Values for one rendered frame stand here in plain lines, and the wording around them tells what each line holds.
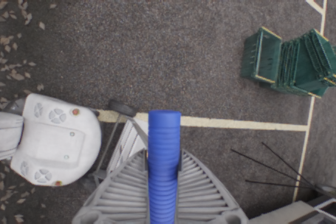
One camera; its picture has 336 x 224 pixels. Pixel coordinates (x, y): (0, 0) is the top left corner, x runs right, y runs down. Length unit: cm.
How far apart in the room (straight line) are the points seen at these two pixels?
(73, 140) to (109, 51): 80
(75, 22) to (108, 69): 45
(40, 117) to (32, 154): 26
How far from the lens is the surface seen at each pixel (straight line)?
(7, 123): 114
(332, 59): 250
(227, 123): 195
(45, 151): 120
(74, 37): 148
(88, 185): 131
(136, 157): 16
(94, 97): 136
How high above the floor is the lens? 135
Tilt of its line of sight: 68 degrees down
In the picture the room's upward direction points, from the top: 105 degrees clockwise
